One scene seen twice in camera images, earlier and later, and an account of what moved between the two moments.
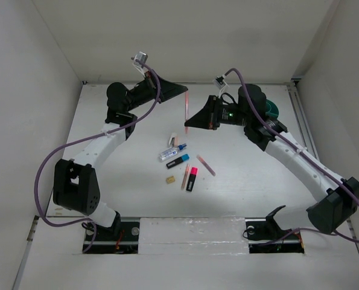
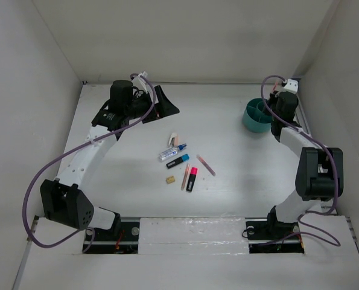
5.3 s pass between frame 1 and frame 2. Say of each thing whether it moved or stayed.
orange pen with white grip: moved
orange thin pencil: stayed
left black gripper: moved
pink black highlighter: stayed
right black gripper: moved
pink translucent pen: stayed
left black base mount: stayed
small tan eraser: stayed
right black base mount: stayed
